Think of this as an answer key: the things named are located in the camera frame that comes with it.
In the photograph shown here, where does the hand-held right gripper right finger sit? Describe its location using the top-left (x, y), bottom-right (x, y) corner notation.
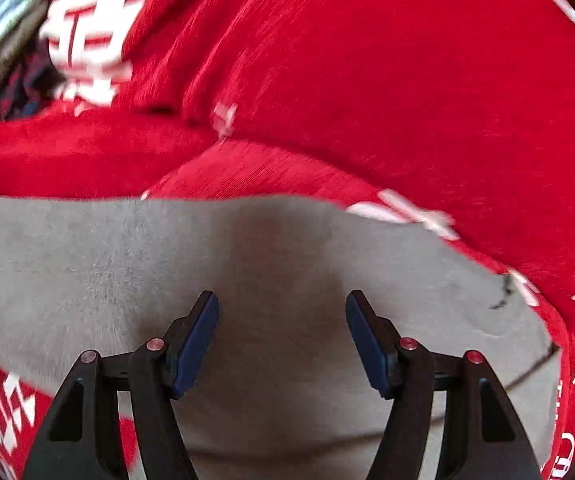
top-left (345, 289), bottom-right (543, 480)

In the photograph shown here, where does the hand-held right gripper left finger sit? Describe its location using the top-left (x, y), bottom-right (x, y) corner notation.
top-left (22, 290), bottom-right (220, 480)

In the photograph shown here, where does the small grey cloth garment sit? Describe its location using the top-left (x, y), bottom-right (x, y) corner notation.
top-left (0, 192), bottom-right (563, 480)

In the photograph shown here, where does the red printed blanket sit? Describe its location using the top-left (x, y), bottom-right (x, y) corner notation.
top-left (0, 0), bottom-right (575, 480)

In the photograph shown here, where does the dark cloth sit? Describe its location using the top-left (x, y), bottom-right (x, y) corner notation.
top-left (0, 42), bottom-right (65, 121)

